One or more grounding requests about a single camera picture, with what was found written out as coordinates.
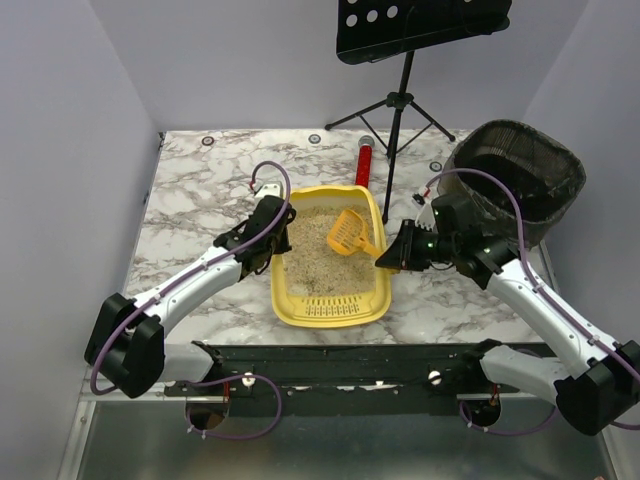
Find orange litter scoop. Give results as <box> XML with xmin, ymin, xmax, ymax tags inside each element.
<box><xmin>327</xmin><ymin>209</ymin><xmax>382</xmax><ymax>259</ymax></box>

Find yellow and grey litter box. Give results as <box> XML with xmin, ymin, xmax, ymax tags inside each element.
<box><xmin>271</xmin><ymin>185</ymin><xmax>392</xmax><ymax>329</ymax></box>

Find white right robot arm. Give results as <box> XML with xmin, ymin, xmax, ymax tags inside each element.
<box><xmin>376</xmin><ymin>194</ymin><xmax>639</xmax><ymax>436</ymax></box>

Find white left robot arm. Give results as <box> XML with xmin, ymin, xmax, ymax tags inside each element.
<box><xmin>84</xmin><ymin>195</ymin><xmax>296</xmax><ymax>398</ymax></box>

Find cat litter granules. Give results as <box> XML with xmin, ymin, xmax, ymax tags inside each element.
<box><xmin>283</xmin><ymin>206</ymin><xmax>375</xmax><ymax>297</ymax></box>

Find grey mesh waste bin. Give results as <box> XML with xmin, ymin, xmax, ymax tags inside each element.
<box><xmin>437</xmin><ymin>119</ymin><xmax>586</xmax><ymax>249</ymax></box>

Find black music stand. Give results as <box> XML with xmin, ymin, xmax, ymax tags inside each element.
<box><xmin>323</xmin><ymin>0</ymin><xmax>514</xmax><ymax>224</ymax></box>

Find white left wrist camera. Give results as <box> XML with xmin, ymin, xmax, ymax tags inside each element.
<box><xmin>254</xmin><ymin>181</ymin><xmax>285</xmax><ymax>200</ymax></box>

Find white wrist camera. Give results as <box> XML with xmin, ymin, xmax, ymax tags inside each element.
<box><xmin>412</xmin><ymin>193</ymin><xmax>435</xmax><ymax>232</ymax></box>
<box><xmin>254</xmin><ymin>181</ymin><xmax>285</xmax><ymax>200</ymax></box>

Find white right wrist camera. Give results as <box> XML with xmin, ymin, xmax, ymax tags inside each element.
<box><xmin>412</xmin><ymin>193</ymin><xmax>435</xmax><ymax>232</ymax></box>

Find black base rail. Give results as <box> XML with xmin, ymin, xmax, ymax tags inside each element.
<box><xmin>164</xmin><ymin>339</ymin><xmax>521</xmax><ymax>419</ymax></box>

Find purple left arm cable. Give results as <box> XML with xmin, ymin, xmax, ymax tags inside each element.
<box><xmin>89</xmin><ymin>160</ymin><xmax>294</xmax><ymax>396</ymax></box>

